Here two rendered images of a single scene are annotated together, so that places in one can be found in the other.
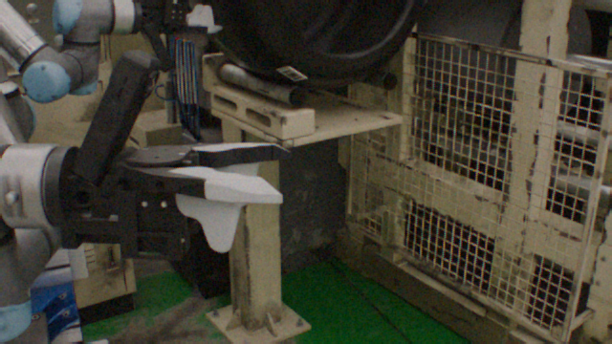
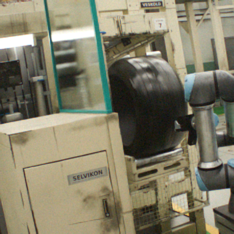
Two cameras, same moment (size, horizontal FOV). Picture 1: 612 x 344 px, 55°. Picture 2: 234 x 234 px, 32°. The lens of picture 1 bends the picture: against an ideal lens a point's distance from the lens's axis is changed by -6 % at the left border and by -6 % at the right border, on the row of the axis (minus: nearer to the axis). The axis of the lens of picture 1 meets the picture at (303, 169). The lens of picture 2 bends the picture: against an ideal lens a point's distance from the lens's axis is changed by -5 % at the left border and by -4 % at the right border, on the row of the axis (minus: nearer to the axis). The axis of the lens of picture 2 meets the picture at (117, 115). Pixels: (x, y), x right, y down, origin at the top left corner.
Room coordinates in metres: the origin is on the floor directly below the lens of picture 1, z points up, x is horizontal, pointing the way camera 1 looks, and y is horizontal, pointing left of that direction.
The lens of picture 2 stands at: (1.26, 2.52, 1.40)
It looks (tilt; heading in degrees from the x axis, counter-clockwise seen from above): 5 degrees down; 280
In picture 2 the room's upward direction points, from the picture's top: 9 degrees counter-clockwise
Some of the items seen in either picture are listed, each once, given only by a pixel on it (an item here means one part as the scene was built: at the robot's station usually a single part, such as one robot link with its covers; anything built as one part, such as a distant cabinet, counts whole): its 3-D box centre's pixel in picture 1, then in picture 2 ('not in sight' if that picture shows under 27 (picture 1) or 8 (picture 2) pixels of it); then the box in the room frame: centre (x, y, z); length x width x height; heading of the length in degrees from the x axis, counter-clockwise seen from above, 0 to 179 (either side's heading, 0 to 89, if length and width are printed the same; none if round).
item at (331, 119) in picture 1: (304, 114); (147, 171); (1.57, 0.00, 0.80); 0.37 x 0.36 x 0.02; 125
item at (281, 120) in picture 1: (258, 108); (158, 168); (1.49, 0.11, 0.83); 0.36 x 0.09 x 0.06; 35
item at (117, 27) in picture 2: not in sight; (121, 28); (1.64, -0.32, 1.71); 0.61 x 0.25 x 0.15; 35
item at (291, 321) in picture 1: (257, 317); not in sight; (1.77, 0.16, 0.02); 0.27 x 0.27 x 0.04; 35
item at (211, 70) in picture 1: (268, 65); (118, 161); (1.72, 0.10, 0.90); 0.40 x 0.03 x 0.10; 125
